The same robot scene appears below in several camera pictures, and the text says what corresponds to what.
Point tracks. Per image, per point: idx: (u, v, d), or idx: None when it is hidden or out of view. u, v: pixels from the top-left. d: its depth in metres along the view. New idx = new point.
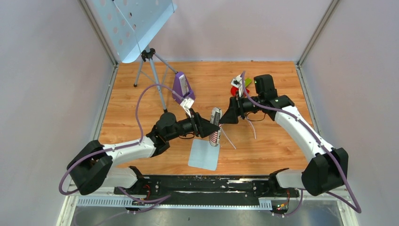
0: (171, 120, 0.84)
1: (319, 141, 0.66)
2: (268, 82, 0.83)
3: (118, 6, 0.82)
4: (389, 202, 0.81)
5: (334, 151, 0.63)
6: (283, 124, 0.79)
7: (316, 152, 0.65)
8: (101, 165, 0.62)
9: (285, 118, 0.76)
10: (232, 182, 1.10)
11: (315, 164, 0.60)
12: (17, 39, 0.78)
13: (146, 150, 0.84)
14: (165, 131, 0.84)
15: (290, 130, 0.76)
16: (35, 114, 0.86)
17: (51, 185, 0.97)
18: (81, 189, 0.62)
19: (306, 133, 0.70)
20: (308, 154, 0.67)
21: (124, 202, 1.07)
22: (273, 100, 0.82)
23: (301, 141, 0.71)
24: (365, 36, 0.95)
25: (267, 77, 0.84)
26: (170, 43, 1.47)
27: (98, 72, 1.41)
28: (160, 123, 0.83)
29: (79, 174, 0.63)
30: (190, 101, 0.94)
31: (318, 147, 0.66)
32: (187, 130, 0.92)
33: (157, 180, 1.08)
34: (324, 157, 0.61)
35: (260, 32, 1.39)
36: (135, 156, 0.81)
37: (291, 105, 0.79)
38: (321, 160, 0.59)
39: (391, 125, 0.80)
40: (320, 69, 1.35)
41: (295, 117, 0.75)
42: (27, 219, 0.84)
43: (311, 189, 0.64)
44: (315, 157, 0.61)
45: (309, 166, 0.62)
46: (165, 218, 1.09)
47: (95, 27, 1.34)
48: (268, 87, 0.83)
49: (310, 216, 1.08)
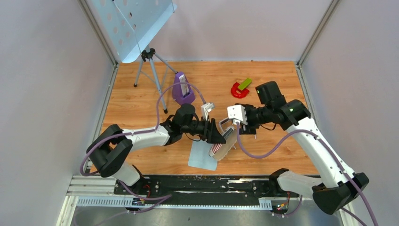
0: (189, 108, 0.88)
1: (342, 169, 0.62)
2: (273, 90, 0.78)
3: (118, 6, 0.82)
4: (389, 202, 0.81)
5: (357, 178, 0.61)
6: (299, 141, 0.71)
7: (339, 180, 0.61)
8: (122, 147, 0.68)
9: (303, 135, 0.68)
10: (233, 182, 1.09)
11: (337, 194, 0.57)
12: (17, 39, 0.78)
13: (161, 138, 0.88)
14: (182, 120, 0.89)
15: (305, 146, 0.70)
16: (35, 113, 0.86)
17: (52, 185, 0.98)
18: (101, 171, 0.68)
19: (326, 156, 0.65)
20: (328, 178, 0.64)
21: (123, 202, 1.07)
22: (285, 108, 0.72)
23: (319, 163, 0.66)
24: (365, 36, 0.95)
25: (271, 84, 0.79)
26: (170, 43, 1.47)
27: (98, 72, 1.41)
28: (181, 110, 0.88)
29: (99, 157, 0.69)
30: (211, 106, 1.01)
31: (339, 174, 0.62)
32: (198, 131, 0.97)
33: (157, 180, 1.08)
34: (347, 188, 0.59)
35: (261, 32, 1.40)
36: (151, 142, 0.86)
37: (307, 116, 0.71)
38: (346, 191, 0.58)
39: (392, 125, 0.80)
40: (320, 69, 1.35)
41: (315, 135, 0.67)
42: (27, 220, 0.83)
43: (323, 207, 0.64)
44: (338, 188, 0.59)
45: (329, 192, 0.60)
46: (165, 218, 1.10)
47: (95, 27, 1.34)
48: (274, 95, 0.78)
49: (310, 216, 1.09)
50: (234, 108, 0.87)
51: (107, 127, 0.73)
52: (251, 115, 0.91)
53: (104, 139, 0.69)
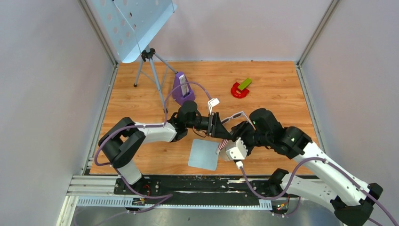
0: (191, 105, 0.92)
1: (358, 187, 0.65)
2: (271, 120, 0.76)
3: (118, 6, 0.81)
4: (390, 203, 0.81)
5: (373, 190, 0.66)
6: (309, 166, 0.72)
7: (359, 198, 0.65)
8: (135, 139, 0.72)
9: (312, 162, 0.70)
10: (233, 182, 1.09)
11: (365, 214, 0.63)
12: (17, 39, 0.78)
13: (169, 133, 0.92)
14: (186, 117, 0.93)
15: (315, 170, 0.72)
16: (35, 113, 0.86)
17: (52, 185, 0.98)
18: (114, 162, 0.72)
19: (339, 177, 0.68)
20: (347, 197, 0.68)
21: (123, 202, 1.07)
22: (285, 138, 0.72)
23: (334, 184, 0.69)
24: (365, 36, 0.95)
25: (268, 115, 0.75)
26: (171, 43, 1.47)
27: (99, 72, 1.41)
28: (183, 108, 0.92)
29: (111, 148, 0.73)
30: (215, 101, 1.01)
31: (357, 191, 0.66)
32: (203, 126, 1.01)
33: (157, 180, 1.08)
34: (368, 205, 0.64)
35: (261, 32, 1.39)
36: (159, 136, 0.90)
37: (309, 141, 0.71)
38: (368, 208, 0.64)
39: (392, 125, 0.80)
40: (320, 69, 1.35)
41: (323, 160, 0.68)
42: (27, 220, 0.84)
43: (348, 221, 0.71)
44: (360, 206, 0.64)
45: (354, 213, 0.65)
46: (165, 218, 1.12)
47: (95, 27, 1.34)
48: (273, 125, 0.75)
49: (310, 216, 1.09)
50: (232, 151, 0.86)
51: (120, 120, 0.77)
52: (248, 138, 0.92)
53: (117, 131, 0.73)
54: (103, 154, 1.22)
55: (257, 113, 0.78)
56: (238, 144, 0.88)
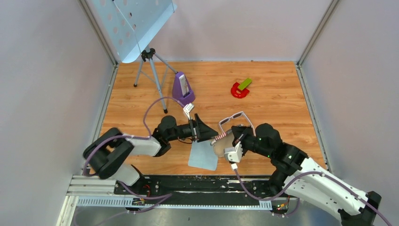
0: (169, 122, 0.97)
1: (356, 196, 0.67)
2: (276, 139, 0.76)
3: (118, 6, 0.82)
4: (389, 201, 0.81)
5: (371, 198, 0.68)
6: (308, 180, 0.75)
7: (358, 207, 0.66)
8: (125, 147, 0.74)
9: (310, 176, 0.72)
10: (233, 182, 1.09)
11: (366, 222, 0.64)
12: (17, 39, 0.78)
13: (153, 146, 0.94)
14: (166, 132, 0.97)
15: (314, 183, 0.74)
16: (35, 113, 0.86)
17: (52, 185, 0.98)
18: (100, 172, 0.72)
19: (338, 188, 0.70)
20: (348, 207, 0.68)
21: (124, 202, 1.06)
22: (284, 157, 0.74)
23: (334, 195, 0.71)
24: (365, 36, 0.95)
25: (275, 134, 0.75)
26: (170, 44, 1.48)
27: (99, 73, 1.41)
28: (162, 125, 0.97)
29: (99, 157, 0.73)
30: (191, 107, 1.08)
31: (356, 200, 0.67)
32: (186, 133, 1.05)
33: (157, 180, 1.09)
34: (369, 212, 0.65)
35: (260, 32, 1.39)
36: (145, 148, 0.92)
37: (306, 157, 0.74)
38: (369, 215, 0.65)
39: (392, 125, 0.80)
40: (320, 68, 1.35)
41: (320, 173, 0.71)
42: (27, 220, 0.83)
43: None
44: (361, 214, 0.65)
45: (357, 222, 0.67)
46: (165, 219, 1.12)
47: (95, 27, 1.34)
48: (277, 143, 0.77)
49: (309, 216, 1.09)
50: (230, 155, 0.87)
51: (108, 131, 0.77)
52: (246, 143, 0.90)
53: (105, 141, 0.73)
54: None
55: (264, 129, 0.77)
56: (237, 149, 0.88)
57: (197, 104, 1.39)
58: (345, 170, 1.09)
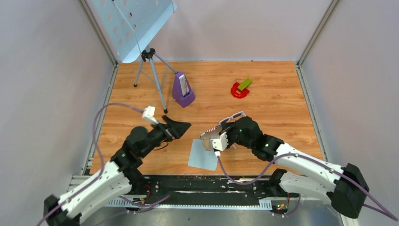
0: (139, 134, 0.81)
1: (329, 168, 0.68)
2: (255, 129, 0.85)
3: (118, 6, 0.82)
4: (389, 201, 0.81)
5: (346, 170, 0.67)
6: (287, 165, 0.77)
7: (333, 179, 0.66)
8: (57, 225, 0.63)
9: (286, 159, 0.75)
10: (233, 182, 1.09)
11: (342, 193, 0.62)
12: (17, 39, 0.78)
13: (114, 178, 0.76)
14: (137, 146, 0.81)
15: (292, 166, 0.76)
16: (35, 113, 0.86)
17: (52, 185, 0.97)
18: None
19: (311, 165, 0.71)
20: (327, 183, 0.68)
21: (123, 202, 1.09)
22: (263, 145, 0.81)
23: (311, 173, 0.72)
24: (365, 36, 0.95)
25: (253, 125, 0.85)
26: (170, 44, 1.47)
27: (99, 73, 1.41)
28: (130, 138, 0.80)
29: None
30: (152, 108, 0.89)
31: (330, 174, 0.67)
32: (159, 138, 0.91)
33: (157, 180, 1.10)
34: (345, 183, 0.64)
35: (260, 32, 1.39)
36: (106, 186, 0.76)
37: (282, 143, 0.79)
38: (342, 186, 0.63)
39: (391, 125, 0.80)
40: (320, 68, 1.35)
41: (293, 154, 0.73)
42: (27, 220, 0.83)
43: (348, 213, 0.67)
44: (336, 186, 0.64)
45: (336, 196, 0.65)
46: (165, 218, 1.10)
47: (95, 27, 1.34)
48: (256, 133, 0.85)
49: (310, 216, 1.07)
50: (214, 141, 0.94)
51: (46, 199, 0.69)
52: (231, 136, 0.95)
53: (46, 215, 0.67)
54: (103, 154, 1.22)
55: (244, 121, 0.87)
56: (222, 137, 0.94)
57: (197, 104, 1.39)
58: None
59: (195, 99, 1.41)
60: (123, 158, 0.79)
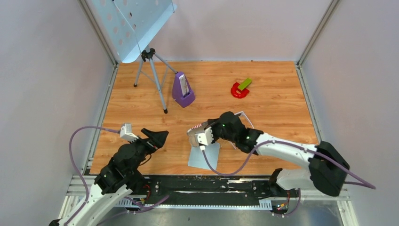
0: (127, 151, 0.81)
1: (303, 149, 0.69)
2: (237, 123, 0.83)
3: (118, 6, 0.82)
4: (388, 201, 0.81)
5: (319, 147, 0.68)
6: (268, 152, 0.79)
7: (307, 157, 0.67)
8: None
9: (265, 147, 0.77)
10: (233, 182, 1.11)
11: (316, 170, 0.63)
12: (17, 39, 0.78)
13: (101, 198, 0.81)
14: (123, 164, 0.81)
15: (272, 152, 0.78)
16: (35, 113, 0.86)
17: (52, 185, 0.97)
18: None
19: (288, 148, 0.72)
20: (304, 164, 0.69)
21: (123, 202, 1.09)
22: (245, 139, 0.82)
23: (289, 157, 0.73)
24: (365, 36, 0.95)
25: (235, 119, 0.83)
26: (170, 44, 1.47)
27: (99, 73, 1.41)
28: (118, 155, 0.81)
29: None
30: (128, 125, 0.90)
31: (305, 154, 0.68)
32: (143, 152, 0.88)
33: (157, 180, 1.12)
34: (318, 160, 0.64)
35: (260, 32, 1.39)
36: (98, 205, 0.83)
37: (261, 133, 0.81)
38: (316, 163, 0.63)
39: (392, 125, 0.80)
40: (320, 68, 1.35)
41: (271, 141, 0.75)
42: (27, 220, 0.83)
43: (330, 191, 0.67)
44: (311, 164, 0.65)
45: (313, 174, 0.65)
46: (165, 218, 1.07)
47: (94, 27, 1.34)
48: (240, 128, 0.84)
49: (310, 215, 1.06)
50: (199, 136, 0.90)
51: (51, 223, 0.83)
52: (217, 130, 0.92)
53: None
54: (103, 154, 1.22)
55: (227, 117, 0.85)
56: (207, 132, 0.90)
57: (197, 104, 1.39)
58: None
59: (195, 99, 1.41)
60: (109, 177, 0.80)
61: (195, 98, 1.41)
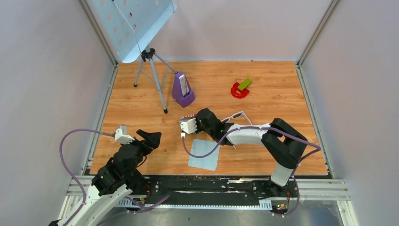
0: (128, 153, 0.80)
1: (259, 128, 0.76)
2: (212, 119, 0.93)
3: (118, 6, 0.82)
4: (387, 201, 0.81)
5: (274, 124, 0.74)
6: (238, 140, 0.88)
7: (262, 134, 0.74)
8: None
9: (234, 134, 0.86)
10: (233, 182, 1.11)
11: (268, 142, 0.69)
12: (17, 39, 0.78)
13: (99, 198, 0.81)
14: (122, 164, 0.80)
15: (241, 138, 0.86)
16: (35, 113, 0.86)
17: (51, 185, 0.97)
18: None
19: (248, 131, 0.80)
20: None
21: (123, 202, 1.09)
22: (220, 132, 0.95)
23: (251, 138, 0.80)
24: (365, 36, 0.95)
25: (211, 116, 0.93)
26: (170, 44, 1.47)
27: (99, 73, 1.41)
28: (118, 155, 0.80)
29: None
30: (122, 128, 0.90)
31: (261, 132, 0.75)
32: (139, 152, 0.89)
33: (157, 180, 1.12)
34: (271, 134, 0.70)
35: (259, 33, 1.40)
36: (97, 205, 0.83)
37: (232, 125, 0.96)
38: (268, 137, 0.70)
39: (392, 125, 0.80)
40: (320, 68, 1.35)
41: (236, 128, 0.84)
42: (27, 220, 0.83)
43: (289, 164, 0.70)
44: (265, 139, 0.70)
45: (267, 148, 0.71)
46: (165, 218, 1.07)
47: (95, 27, 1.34)
48: (215, 123, 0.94)
49: (310, 216, 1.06)
50: (182, 124, 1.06)
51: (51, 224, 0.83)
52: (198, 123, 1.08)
53: None
54: (103, 154, 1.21)
55: (202, 113, 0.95)
56: (189, 122, 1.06)
57: (197, 104, 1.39)
58: (345, 170, 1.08)
59: (195, 98, 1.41)
60: (106, 178, 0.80)
61: (195, 98, 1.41)
